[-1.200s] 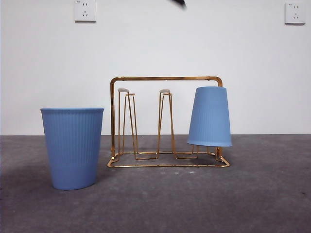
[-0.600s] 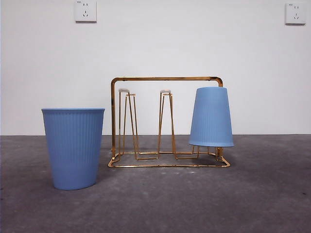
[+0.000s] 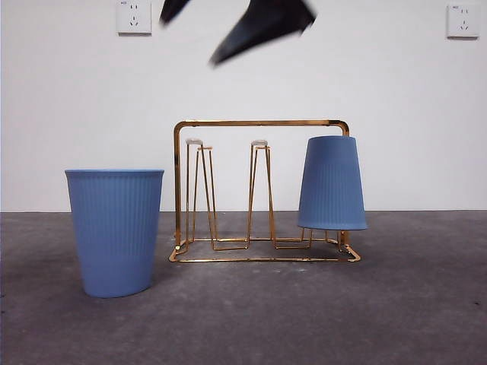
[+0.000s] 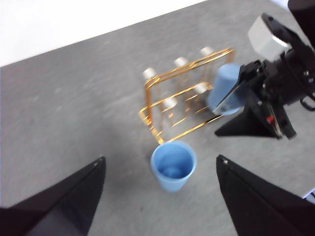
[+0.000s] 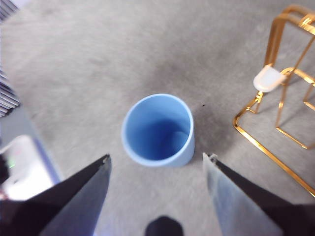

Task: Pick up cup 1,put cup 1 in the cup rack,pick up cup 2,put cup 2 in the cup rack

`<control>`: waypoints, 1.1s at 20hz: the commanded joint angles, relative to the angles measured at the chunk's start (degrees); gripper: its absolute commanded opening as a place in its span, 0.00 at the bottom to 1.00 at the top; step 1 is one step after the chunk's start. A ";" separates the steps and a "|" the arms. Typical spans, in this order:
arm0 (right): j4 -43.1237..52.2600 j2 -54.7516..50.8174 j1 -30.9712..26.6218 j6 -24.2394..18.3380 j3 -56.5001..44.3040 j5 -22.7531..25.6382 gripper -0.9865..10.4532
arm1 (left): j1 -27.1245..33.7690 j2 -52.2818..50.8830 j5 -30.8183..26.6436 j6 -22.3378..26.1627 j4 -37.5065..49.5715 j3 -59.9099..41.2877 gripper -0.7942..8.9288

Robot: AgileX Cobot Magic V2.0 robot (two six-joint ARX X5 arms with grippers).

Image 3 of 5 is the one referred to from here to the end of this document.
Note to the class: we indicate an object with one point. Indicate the blue ribbed plastic cup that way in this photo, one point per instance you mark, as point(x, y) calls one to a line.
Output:
point(331, 182)
point(114, 235)

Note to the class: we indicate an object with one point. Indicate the white wall socket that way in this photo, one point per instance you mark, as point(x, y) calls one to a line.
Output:
point(134, 21)
point(462, 22)

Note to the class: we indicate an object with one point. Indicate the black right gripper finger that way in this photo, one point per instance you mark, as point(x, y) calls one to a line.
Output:
point(173, 9)
point(270, 21)

